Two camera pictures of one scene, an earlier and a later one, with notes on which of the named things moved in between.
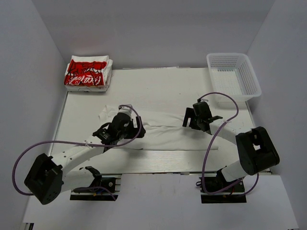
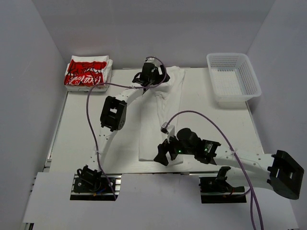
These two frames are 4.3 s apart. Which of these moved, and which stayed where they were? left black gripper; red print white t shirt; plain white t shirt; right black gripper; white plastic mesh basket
Moved: left black gripper; plain white t shirt; right black gripper
Stayed: red print white t shirt; white plastic mesh basket
